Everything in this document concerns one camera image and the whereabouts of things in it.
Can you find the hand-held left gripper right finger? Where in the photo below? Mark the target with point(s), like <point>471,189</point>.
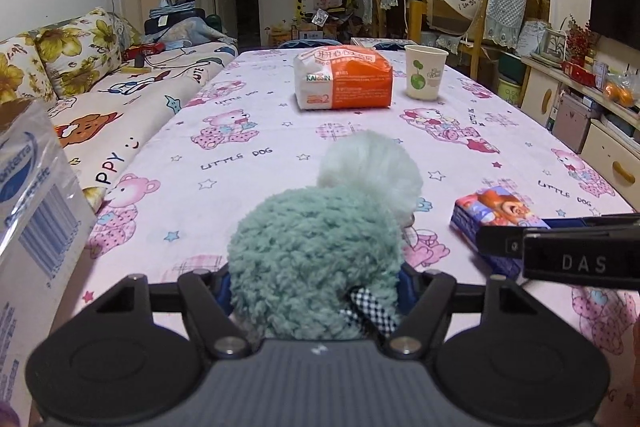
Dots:
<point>406,287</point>

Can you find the patterned chair back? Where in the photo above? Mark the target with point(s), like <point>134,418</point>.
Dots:
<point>382,43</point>

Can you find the cream cabinet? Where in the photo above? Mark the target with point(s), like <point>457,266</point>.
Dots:
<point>600,142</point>

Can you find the cream bear print cloth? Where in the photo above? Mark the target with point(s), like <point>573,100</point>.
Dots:
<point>460,2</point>

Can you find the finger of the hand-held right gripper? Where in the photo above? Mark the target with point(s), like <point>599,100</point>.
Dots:
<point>500,241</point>

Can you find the pink printed tablecloth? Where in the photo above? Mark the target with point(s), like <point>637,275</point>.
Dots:
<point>280,147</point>

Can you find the red tool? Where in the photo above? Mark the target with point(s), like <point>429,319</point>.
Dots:
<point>142,51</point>

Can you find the pile of clothes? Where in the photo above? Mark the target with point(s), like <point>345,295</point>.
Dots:
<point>185,27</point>

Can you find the white paper cup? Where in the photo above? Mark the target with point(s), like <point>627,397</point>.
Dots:
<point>425,74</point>

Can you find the red flower decoration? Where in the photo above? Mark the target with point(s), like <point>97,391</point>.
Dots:
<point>579,39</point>

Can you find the wooden chair with lace cover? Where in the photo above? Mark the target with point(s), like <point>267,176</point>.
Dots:
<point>502,14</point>

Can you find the blue cartoon tissue packet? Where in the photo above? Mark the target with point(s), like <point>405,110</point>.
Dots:
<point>495,217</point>

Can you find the teal fluffy pompom hat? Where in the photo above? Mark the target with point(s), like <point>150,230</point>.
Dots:
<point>310,257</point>

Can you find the red box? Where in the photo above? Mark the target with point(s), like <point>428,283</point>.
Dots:
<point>580,74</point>

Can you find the small photo frame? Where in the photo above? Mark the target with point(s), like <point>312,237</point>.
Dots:
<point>555,44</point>

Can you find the floral sofa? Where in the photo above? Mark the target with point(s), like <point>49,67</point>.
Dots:
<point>65,52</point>

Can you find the blue chair back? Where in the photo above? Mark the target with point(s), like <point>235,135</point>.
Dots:
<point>310,43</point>

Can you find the green bin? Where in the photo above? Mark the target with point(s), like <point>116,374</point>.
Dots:
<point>510,92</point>

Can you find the orange tissue pack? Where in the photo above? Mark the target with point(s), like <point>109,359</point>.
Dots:
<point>345,79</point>

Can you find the bag of oranges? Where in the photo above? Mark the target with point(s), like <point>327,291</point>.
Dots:
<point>620,93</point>

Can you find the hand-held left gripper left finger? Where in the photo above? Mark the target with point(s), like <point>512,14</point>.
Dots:
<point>224,288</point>

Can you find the cardboard box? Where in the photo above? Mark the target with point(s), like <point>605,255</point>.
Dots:
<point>35,217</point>

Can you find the cartoon printed sofa sheet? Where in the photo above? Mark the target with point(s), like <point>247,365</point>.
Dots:
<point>145,97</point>

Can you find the grey storage box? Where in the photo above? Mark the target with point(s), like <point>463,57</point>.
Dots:
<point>575,122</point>

